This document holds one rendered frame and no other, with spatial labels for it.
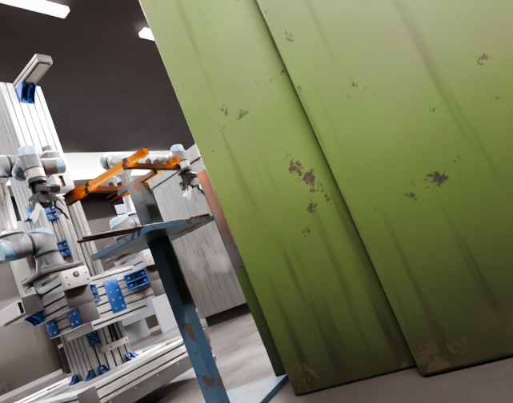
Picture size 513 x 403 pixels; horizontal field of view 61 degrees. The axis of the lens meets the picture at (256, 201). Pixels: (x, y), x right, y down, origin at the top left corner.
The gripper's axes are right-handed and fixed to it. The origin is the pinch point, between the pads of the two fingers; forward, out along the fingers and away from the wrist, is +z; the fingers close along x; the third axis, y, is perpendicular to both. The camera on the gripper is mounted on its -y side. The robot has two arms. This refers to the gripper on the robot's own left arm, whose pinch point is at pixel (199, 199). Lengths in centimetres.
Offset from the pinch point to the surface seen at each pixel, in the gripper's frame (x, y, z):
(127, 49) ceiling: -208, 209, -282
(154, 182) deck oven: -194, 236, -101
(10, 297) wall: -193, 702, -74
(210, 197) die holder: 48, -49, 14
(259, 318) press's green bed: 47, -49, 69
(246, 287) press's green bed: 48, -49, 55
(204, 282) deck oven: -198, 219, 42
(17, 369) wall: -167, 702, 55
